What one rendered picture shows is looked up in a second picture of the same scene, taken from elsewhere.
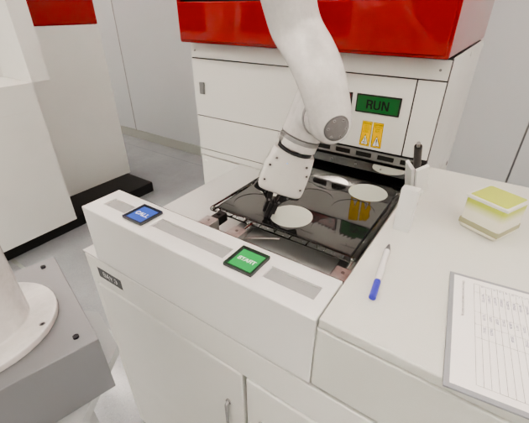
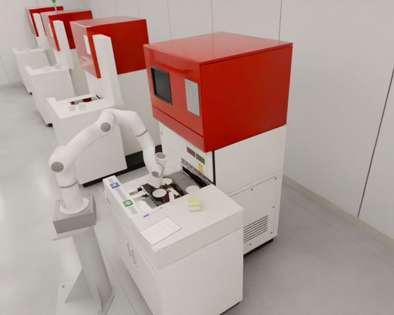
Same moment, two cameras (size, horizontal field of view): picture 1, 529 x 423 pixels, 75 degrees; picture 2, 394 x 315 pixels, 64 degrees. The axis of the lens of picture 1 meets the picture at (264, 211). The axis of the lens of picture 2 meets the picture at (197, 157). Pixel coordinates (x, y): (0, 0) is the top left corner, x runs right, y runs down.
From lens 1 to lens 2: 171 cm
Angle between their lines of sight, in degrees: 22
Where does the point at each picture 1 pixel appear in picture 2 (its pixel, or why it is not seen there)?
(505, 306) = (167, 225)
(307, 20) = (147, 147)
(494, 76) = (351, 126)
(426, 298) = (154, 220)
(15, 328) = (79, 206)
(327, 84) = (149, 164)
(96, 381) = (92, 222)
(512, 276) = (180, 220)
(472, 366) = (146, 231)
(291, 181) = (155, 183)
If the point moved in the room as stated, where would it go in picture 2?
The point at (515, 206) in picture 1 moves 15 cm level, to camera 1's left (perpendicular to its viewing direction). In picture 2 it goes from (192, 204) to (171, 199)
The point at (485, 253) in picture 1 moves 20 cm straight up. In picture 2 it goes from (182, 214) to (180, 188)
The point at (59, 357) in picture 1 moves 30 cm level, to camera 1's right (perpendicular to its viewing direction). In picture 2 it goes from (85, 214) to (122, 224)
